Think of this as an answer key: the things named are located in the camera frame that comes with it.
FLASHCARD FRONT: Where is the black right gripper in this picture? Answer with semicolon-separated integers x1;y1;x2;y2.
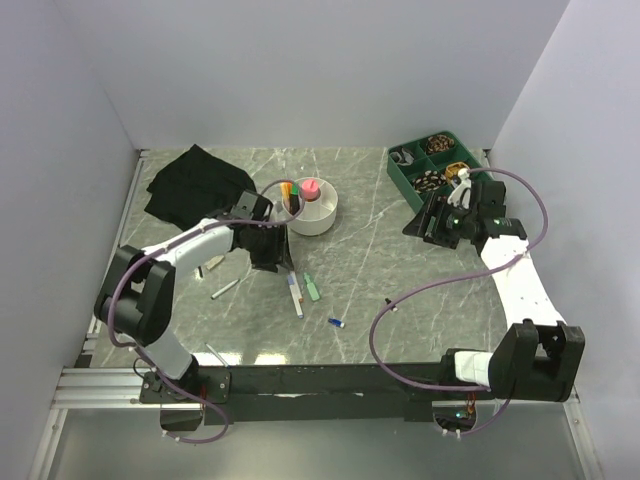
401;192;477;250

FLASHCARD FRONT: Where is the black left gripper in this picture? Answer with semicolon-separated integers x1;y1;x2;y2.
241;222;294;273

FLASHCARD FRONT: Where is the green black highlighter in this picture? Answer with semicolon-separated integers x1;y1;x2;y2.
288;184;300;215

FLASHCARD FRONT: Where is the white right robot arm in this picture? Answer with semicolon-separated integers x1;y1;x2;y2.
403;181;585;402

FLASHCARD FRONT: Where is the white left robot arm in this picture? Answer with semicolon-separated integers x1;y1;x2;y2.
94;190;293;402

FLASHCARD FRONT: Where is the blue cap white marker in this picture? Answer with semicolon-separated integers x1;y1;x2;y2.
287;274;304;319

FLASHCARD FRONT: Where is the peach cap white marker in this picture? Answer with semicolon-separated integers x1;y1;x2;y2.
291;272;304;304

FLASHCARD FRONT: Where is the black white rolled tie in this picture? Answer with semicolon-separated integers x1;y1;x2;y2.
412;170;447;193

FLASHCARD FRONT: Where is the mint green correction tape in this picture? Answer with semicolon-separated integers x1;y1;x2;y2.
303;272;321;302

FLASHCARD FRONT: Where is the yellow rolled tie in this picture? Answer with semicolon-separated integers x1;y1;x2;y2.
444;162;469;182

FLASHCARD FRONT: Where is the green compartment tray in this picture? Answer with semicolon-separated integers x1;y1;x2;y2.
387;130;482;213

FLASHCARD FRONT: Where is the white round desk organizer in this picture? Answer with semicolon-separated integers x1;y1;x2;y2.
285;177;338;237

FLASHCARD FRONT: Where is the beige eraser block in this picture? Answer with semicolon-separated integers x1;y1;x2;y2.
205;255;225;271

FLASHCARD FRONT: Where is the white black tip pen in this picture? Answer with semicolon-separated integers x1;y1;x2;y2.
211;279;240;300

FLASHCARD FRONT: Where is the brown patterned rolled tie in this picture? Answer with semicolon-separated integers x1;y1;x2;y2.
425;134;455;155

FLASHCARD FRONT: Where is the small blue eraser cap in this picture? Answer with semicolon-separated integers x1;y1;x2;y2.
328;318;345;328

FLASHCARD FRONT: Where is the small black cap piece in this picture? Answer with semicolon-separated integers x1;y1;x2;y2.
384;298;398;312

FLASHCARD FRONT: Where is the black cloth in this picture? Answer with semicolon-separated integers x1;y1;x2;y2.
144;144;256;231

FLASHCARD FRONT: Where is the white blue tip pen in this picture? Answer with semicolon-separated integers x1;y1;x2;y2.
205;343;230;369

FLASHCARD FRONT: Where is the black base bar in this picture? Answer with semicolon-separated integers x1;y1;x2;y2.
139;363;498;426

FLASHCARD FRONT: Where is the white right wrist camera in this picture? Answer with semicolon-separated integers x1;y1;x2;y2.
447;168;472;210

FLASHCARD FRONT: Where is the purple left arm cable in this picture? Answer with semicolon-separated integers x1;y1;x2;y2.
107;178;305;445

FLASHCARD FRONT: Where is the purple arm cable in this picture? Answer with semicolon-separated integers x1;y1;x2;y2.
370;167;550;437
107;178;305;445

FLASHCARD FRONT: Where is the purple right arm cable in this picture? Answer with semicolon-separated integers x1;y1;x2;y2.
370;167;550;437

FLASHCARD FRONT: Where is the aluminium frame rail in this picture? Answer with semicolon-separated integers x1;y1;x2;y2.
53;148;581;410

